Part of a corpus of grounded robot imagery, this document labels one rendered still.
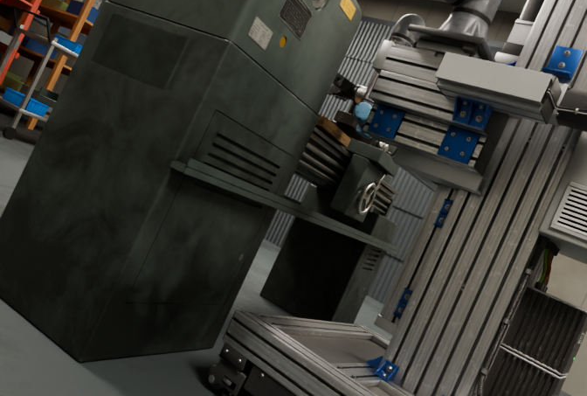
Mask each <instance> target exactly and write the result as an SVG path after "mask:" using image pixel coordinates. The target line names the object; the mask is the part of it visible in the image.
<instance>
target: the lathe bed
mask: <svg viewBox="0 0 587 396"><path fill-rule="evenodd" d="M154 28H155V27H154ZM157 29H158V28H156V29H155V34H156V33H157V32H158V35H159V31H161V30H159V31H157V32H156V30H157ZM152 32H153V31H152ZM152 32H151V33H152ZM144 33H146V32H144ZM151 33H149V34H151ZM165 33H166V32H165ZM165 33H162V31H161V36H162V37H161V38H163V36H164V35H165V36H166V34H167V33H166V34H165ZM142 34H143V33H142ZM142 34H141V35H142ZM152 34H153V33H152ZM125 35H126V36H125V37H127V40H126V39H125V40H126V41H127V42H130V41H131V40H133V39H134V38H135V37H134V36H133V37H134V38H133V39H131V40H130V39H129V38H130V37H131V35H130V34H129V33H128V35H130V37H129V38H128V35H127V34H125ZM144 35H146V37H147V38H149V40H150V37H149V36H150V35H149V36H147V35H148V34H147V33H146V34H143V35H142V36H143V37H142V38H144ZM125 37H124V38H125ZM169 37H171V35H170V36H169ZM103 38H104V37H103ZM116 38H117V39H118V40H119V41H122V40H121V38H122V37H121V38H120V36H119V37H118V36H117V37H115V38H114V39H115V40H116ZM119 38H120V39H119ZM172 38H173V37H172ZM182 38H184V39H185V37H182ZM182 38H181V39H182ZM104 39H105V38H104ZM104 39H102V40H103V41H105V40H106V39H105V40H104ZM114 39H113V38H112V39H111V40H110V41H114ZM151 39H153V40H154V37H151ZM155 39H156V37H155ZM158 39H159V38H158ZM163 39H165V38H163ZM118 40H117V41H118ZM125 40H124V41H125ZM128 40H129V41H128ZM144 40H146V39H145V38H144ZM144 40H143V41H144ZM156 40H157V39H156ZM168 40H170V39H168ZM168 40H166V41H165V40H164V41H165V42H167V41H168ZM172 40H173V39H172ZM174 40H175V39H174ZM174 40H173V41H174ZM182 40H183V39H182ZM182 40H180V41H181V43H182ZM100 41H101V40H100ZM103 41H102V42H103ZM117 41H115V42H116V43H115V42H112V43H113V44H114V43H115V45H116V46H117V43H118V42H117ZM139 41H140V42H138V43H137V42H135V43H137V44H138V48H139V47H142V46H140V45H141V41H142V40H141V39H140V40H139ZM146 41H147V40H146ZM150 41H151V40H150ZM157 41H158V40H157ZM157 41H156V43H157ZM180 41H179V42H180ZM102 42H101V43H102ZM127 42H126V44H127ZM148 42H149V41H148ZM153 42H155V41H153ZM161 42H163V41H160V43H158V45H160V44H161ZM169 42H170V41H169ZM174 42H175V41H174ZM176 42H178V41H176ZM176 42H175V43H176ZM179 42H178V43H179ZM105 43H107V42H106V41H105ZM108 43H109V41H108ZM108 43H107V44H108ZM112 43H111V44H112ZM121 43H124V42H123V41H122V42H121ZM135 43H134V42H133V44H132V43H131V42H130V43H129V45H132V46H135ZM139 43H140V44H139ZM144 43H145V41H144ZM170 43H172V44H173V42H172V41H171V42H170ZM103 44H104V43H102V44H101V45H102V46H103V47H104V45H103ZM113 44H112V45H113ZM118 44H119V43H118ZM124 44H125V43H124ZM124 44H123V45H124ZM149 44H150V43H149ZM182 44H183V43H182ZM109 45H110V44H109ZM112 45H111V46H110V47H108V48H110V50H111V51H114V49H111V47H113V48H114V47H115V46H112ZM150 45H152V42H151V44H150ZM132 46H130V47H131V48H132V49H133V47H132ZM160 46H162V45H160ZM171 46H172V47H173V45H171ZM171 46H170V48H169V49H171ZM178 46H179V45H178ZM178 46H176V45H175V47H173V48H175V49H176V48H178V49H180V48H179V47H178ZM119 47H120V46H119ZM119 47H118V48H119ZM157 47H158V46H157ZM157 47H156V48H157ZM164 47H165V46H164ZM164 47H162V48H164ZM100 48H101V47H100ZM104 48H105V47H104ZM104 48H103V51H105V52H108V51H107V50H105V49H106V48H107V47H106V48H105V49H104ZM108 48H107V49H108ZM115 48H116V47H115ZM123 48H124V46H123ZM123 48H122V49H121V52H124V51H125V52H124V53H125V54H126V56H127V54H128V53H127V51H126V50H127V49H126V50H123ZM125 48H129V47H128V45H126V46H125ZM132 49H131V50H130V49H129V50H130V51H131V52H133V50H134V49H133V50H132ZM118 50H119V51H120V48H119V49H118ZM173 50H174V49H173ZM111 51H110V54H112V52H111ZM138 51H139V50H138ZM138 51H137V52H138ZM171 51H172V49H171ZM174 51H175V50H174ZM174 51H173V52H174ZM115 52H117V53H118V51H114V53H115ZM121 52H120V53H121ZM135 52H136V50H134V54H135V55H137V54H136V53H135ZM143 52H144V50H143ZM143 52H142V53H143ZM100 53H101V55H102V52H100ZM103 53H104V52H103ZM114 53H113V54H114ZM117 53H115V54H116V55H117ZM139 53H141V52H139ZM139 53H138V57H139V56H140V54H139ZM142 53H141V54H142ZM170 53H171V54H172V55H173V54H174V53H172V52H170ZM115 54H114V55H115ZM131 54H132V53H131ZM131 54H129V55H131ZM144 54H145V53H144ZM144 54H142V55H144ZM171 54H170V55H168V54H167V55H168V56H171ZM101 55H100V56H101ZM114 55H112V56H114ZM132 55H133V54H132ZM132 55H131V56H132ZM145 55H146V54H145ZM145 55H144V57H147V56H148V59H146V60H148V61H149V59H151V58H152V59H154V58H153V57H149V55H147V56H145ZM176 55H177V52H176ZM110 56H111V55H110ZM112 56H111V57H110V60H111V58H112ZM120 56H123V54H122V55H118V57H120ZM126 56H125V57H126ZM168 56H167V57H168ZM97 57H99V56H97ZM128 57H129V61H130V59H132V61H130V62H131V63H132V62H133V63H134V62H135V61H133V58H132V57H130V56H128ZM138 57H137V56H136V58H138ZM141 57H142V56H141ZM136 58H135V59H136ZM139 58H140V57H139ZM139 58H138V59H139ZM142 58H143V57H142ZM168 58H169V57H168ZM170 58H171V57H170ZM170 58H169V61H170ZM122 59H124V57H122ZM101 60H102V59H101ZM110 60H109V59H108V63H109V61H110ZM144 60H145V59H144ZM167 60H168V59H167ZM102 61H103V60H102ZM111 61H112V60H111ZM129 61H128V62H129ZM150 61H151V60H150ZM150 61H149V62H150ZM106 62H107V61H106ZM106 62H105V61H103V62H101V64H104V63H106ZM131 63H130V67H131V65H133V63H132V64H131ZM98 64H100V63H98ZM101 64H100V65H101ZM109 64H110V63H109ZM150 64H151V63H149V65H148V66H150ZM104 65H105V64H104ZM123 65H124V63H123ZM134 66H135V65H134ZM134 66H132V67H133V69H134V70H137V69H135V68H134ZM120 67H121V66H120ZM120 67H119V68H120ZM124 67H125V65H124V66H123V70H124V69H126V68H127V67H128V66H127V67H126V68H124ZM130 67H128V68H129V70H131V69H130ZM132 67H131V68H132ZM121 69H122V68H120V72H119V73H121V72H122V71H121ZM126 70H128V69H126ZM126 70H125V71H126ZM129 70H128V72H130V71H129ZM134 70H132V71H131V72H130V74H131V75H132V72H134ZM125 73H127V72H125ZM123 74H124V73H123ZM130 74H126V75H127V76H129V75H130ZM124 75H125V74H124ZM352 156H353V155H352V154H350V153H349V152H348V151H347V150H345V149H344V148H343V147H342V146H341V145H340V144H339V143H338V142H336V141H335V140H334V139H332V138H331V137H330V136H329V135H327V134H326V133H325V132H323V131H322V130H321V129H319V128H318V127H317V126H315V128H314V132H313V134H312V135H311V137H310V139H309V141H308V143H307V147H306V148H305V150H304V152H303V154H302V157H301V159H300V161H299V163H298V165H297V168H296V170H295V172H294V175H296V176H298V177H301V178H302V179H304V180H306V181H308V182H309V183H311V184H313V185H315V186H317V187H319V188H321V189H323V190H325V191H328V192H331V193H333V194H335V193H336V191H337V189H338V186H339V184H340V182H341V181H342V178H343V175H344V173H345V171H346V169H347V168H348V166H349V162H350V160H351V158H352ZM393 194H394V195H397V196H399V193H398V192H397V190H395V189H394V188H393V187H392V186H390V185H389V184H388V183H386V182H385V181H384V180H382V183H381V184H380V186H379V188H378V190H377V193H376V196H375V199H374V201H373V206H375V207H374V210H373V212H375V213H378V214H380V215H381V216H385V217H388V215H389V213H390V209H391V207H392V206H393V204H394V202H395V201H394V200H393V199H391V198H392V196H393Z"/></svg>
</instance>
